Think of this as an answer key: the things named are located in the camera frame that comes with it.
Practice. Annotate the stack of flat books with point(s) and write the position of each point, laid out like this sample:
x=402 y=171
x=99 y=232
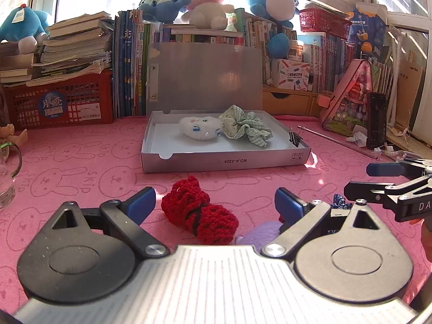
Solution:
x=74 y=47

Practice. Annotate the small red plastic basket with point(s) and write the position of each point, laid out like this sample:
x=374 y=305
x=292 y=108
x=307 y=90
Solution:
x=325 y=22

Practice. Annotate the blue green plush toy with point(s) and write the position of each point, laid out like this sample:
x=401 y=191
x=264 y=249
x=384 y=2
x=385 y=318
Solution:
x=162 y=5

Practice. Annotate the white printed carton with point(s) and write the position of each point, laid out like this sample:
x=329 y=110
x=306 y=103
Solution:
x=292 y=74

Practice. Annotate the red crochet scrunchie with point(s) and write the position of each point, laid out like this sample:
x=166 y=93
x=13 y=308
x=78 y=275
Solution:
x=199 y=209

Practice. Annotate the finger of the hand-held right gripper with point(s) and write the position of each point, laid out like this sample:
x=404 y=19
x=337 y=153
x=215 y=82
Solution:
x=383 y=169
x=364 y=190

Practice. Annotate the row of upright books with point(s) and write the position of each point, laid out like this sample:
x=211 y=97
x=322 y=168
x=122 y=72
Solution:
x=130 y=74

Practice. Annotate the blue cat plush toy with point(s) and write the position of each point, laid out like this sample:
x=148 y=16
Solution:
x=23 y=23

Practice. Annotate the round blue plush toy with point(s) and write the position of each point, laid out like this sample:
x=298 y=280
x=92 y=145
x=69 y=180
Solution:
x=270 y=0

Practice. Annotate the wooden drawer unit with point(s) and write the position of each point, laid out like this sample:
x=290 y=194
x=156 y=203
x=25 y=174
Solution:
x=287 y=103

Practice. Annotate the brown-haired doll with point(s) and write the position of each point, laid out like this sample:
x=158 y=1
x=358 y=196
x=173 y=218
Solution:
x=15 y=136

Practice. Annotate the pink pencil case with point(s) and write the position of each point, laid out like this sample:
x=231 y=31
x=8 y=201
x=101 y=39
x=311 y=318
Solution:
x=347 y=104

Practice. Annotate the large red plastic basket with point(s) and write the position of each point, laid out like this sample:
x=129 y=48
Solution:
x=81 y=98

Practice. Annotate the white plush scrunchie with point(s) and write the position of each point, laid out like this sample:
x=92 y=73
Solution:
x=200 y=128

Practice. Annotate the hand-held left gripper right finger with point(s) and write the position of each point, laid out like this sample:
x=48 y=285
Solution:
x=287 y=204

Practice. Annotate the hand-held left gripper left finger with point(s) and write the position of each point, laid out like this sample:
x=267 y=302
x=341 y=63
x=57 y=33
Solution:
x=143 y=204

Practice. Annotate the white pink bunny plush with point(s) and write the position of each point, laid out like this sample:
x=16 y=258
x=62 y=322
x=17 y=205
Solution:
x=206 y=3

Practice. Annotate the green gingham scrunchie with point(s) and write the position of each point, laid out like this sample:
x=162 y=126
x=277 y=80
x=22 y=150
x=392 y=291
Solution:
x=244 y=126

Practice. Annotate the silver cardboard box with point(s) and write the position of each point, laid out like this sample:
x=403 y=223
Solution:
x=202 y=74

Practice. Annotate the brown cardboard sheet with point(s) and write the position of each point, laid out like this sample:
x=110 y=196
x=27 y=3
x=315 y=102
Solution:
x=410 y=94

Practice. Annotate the pink bunny print mat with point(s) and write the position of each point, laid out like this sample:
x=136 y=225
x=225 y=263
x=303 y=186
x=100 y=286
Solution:
x=84 y=162

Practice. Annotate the thin metal rod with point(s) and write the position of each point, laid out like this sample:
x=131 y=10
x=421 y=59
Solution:
x=337 y=141

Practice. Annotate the white folded paper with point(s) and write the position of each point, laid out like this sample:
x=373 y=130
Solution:
x=357 y=138

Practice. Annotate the blue patterned scrunchie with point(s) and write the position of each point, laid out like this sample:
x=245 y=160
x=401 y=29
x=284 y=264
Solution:
x=341 y=201

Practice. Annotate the glass mug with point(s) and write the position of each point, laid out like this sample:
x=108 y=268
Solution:
x=5 y=182

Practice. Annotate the purple fluffy scrunchie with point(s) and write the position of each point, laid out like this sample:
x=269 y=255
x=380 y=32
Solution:
x=256 y=234

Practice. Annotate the blue cardboard box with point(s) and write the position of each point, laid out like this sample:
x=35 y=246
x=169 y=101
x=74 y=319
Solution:
x=366 y=30

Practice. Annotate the black binder clip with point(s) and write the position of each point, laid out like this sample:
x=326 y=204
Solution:
x=295 y=138

